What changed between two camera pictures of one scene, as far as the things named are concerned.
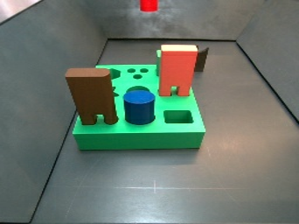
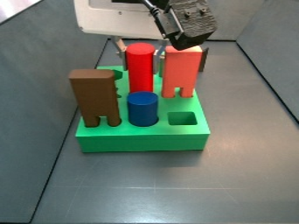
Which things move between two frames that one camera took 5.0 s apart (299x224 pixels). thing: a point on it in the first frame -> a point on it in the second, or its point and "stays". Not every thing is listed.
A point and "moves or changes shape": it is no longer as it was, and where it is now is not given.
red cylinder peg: [149, 5] moves or changes shape
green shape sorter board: [177, 129] stays
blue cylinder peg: [139, 107] stays
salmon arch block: [178, 68] stays
